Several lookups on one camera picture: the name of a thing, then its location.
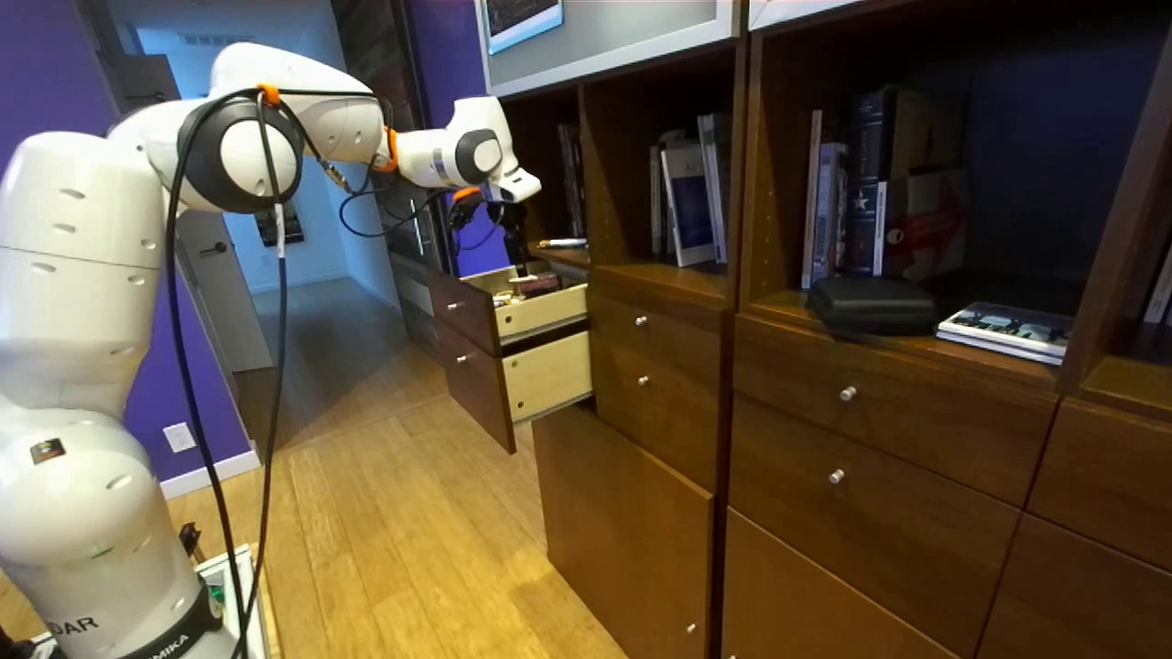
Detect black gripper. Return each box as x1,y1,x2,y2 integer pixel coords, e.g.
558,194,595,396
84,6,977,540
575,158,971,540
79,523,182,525
452,178,526,251

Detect brown round drawer item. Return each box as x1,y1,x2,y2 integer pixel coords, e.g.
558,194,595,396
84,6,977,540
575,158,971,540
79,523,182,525
507,266,565,298

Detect shallow open wooden drawer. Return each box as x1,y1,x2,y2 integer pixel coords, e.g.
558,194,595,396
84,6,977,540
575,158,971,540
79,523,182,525
424,257,595,359

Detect deep open wooden drawer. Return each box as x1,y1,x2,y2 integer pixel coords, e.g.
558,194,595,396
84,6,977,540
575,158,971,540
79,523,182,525
431,317,596,458

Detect closed brown wooden drawer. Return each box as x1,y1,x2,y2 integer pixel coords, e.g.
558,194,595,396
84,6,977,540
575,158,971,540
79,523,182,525
730,316,1061,505
1030,396,1172,569
586,328,725,495
586,281,725,383
730,396,1018,654

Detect brown wooden shelf cabinet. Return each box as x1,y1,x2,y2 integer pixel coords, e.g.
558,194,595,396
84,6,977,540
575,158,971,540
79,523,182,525
488,0,1172,659

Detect grey slim book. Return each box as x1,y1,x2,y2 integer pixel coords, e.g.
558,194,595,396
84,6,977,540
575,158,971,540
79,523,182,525
553,119,590,241

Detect blue framed picture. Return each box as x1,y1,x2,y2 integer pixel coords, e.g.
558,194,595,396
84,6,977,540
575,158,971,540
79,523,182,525
479,0,568,59

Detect white upright book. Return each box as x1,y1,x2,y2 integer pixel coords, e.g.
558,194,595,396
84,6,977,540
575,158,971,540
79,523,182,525
797,106,828,291

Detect grey upright book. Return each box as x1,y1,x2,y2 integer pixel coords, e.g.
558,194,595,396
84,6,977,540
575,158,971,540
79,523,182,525
813,140,852,286

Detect brown wooden cabinet door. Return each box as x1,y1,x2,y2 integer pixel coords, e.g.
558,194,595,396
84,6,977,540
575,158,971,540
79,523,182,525
530,403,718,659
723,510,958,659

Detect white baseboard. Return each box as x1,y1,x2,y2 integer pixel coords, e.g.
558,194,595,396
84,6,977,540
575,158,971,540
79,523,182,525
156,447,262,502

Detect black upright binder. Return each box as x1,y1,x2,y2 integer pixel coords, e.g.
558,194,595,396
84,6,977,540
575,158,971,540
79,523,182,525
846,82,895,281

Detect black zipped case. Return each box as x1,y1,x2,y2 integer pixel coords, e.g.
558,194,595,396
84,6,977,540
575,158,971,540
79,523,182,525
802,269,946,339

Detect brown red box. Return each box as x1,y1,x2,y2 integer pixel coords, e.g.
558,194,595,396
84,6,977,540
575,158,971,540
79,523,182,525
883,82,973,286

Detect white flat book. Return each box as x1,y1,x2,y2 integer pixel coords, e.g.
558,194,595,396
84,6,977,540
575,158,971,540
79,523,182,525
932,298,1076,369

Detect white books at cabinet edge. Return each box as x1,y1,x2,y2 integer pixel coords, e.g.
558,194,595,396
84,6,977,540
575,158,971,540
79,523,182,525
1138,241,1172,328

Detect orange forearm strap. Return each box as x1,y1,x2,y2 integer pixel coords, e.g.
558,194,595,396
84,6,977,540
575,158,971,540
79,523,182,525
371,124,403,178

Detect grey board behind frame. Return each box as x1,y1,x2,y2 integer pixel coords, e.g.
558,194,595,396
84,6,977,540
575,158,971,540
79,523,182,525
646,129,675,264

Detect dark wall panel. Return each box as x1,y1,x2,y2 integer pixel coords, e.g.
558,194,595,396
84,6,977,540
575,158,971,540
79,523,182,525
254,206,309,247

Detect white board behind frame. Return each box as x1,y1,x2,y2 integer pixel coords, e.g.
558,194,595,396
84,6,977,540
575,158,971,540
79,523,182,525
693,111,733,266

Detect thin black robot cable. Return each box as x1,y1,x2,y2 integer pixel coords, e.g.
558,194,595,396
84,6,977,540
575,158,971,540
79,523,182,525
232,106,298,659

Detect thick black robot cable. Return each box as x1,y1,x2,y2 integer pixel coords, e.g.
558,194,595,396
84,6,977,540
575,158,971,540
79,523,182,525
160,89,249,659

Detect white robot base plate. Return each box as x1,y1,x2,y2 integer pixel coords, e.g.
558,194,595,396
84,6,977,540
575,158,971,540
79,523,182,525
195,540,283,659

